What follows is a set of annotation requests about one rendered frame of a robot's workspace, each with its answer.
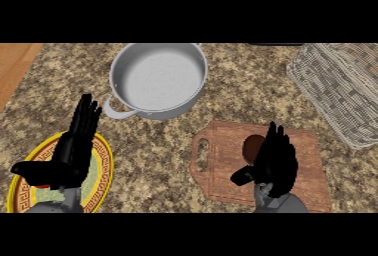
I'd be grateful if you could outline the brown cupcake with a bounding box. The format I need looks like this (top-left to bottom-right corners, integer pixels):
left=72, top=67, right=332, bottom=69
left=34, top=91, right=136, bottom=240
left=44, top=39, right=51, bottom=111
left=240, top=134, right=267, bottom=166

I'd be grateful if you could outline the white wire basket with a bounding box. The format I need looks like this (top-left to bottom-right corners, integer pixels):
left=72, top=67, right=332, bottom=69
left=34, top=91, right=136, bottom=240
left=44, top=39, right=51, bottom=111
left=285, top=43, right=378, bottom=150

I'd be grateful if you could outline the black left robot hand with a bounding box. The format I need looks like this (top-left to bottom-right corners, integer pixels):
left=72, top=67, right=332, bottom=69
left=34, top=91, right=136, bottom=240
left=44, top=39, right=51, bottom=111
left=9, top=93, right=103, bottom=190

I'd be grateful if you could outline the silver metal pot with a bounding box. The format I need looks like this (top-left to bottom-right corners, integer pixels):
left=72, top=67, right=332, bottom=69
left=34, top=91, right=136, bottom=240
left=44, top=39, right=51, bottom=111
left=100, top=43, right=209, bottom=121

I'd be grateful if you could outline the brown wooden cutting board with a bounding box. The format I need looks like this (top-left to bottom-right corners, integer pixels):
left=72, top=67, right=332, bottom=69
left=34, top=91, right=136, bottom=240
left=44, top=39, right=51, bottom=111
left=189, top=120, right=333, bottom=214

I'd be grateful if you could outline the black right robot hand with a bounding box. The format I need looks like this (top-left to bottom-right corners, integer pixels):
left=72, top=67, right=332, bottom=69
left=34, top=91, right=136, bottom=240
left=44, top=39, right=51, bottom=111
left=229, top=121, right=299, bottom=199

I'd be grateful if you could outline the yellow patterned plate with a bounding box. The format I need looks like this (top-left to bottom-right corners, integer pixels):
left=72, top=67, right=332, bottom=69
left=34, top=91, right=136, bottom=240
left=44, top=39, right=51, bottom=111
left=4, top=130, right=116, bottom=214

